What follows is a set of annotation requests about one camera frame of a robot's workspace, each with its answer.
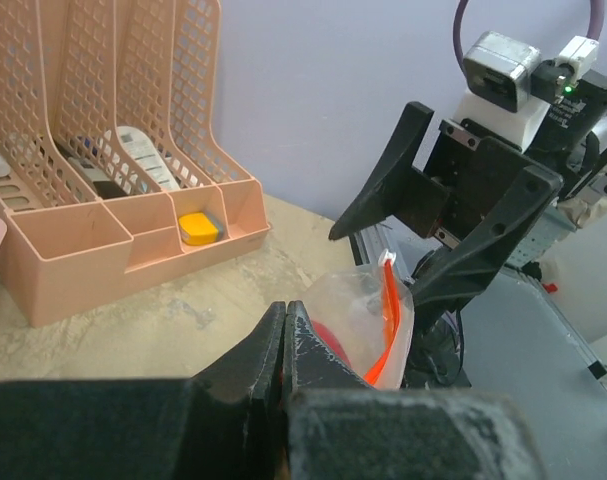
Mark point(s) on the yellow tape measure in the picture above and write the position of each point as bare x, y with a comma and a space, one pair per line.
200, 228

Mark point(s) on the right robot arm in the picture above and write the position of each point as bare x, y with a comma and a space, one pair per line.
566, 142

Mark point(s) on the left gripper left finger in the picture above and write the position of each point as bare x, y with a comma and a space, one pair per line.
222, 423

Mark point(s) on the clear zip bag mixed fruit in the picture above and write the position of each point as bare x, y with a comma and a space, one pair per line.
371, 312

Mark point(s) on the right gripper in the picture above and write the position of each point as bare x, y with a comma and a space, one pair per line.
473, 180

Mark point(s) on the fake red yellow mango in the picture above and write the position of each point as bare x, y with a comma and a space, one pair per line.
326, 335

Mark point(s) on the orange desk file organizer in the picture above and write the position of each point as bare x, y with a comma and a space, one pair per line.
105, 122

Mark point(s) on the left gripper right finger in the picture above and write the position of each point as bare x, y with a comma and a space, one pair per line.
340, 428

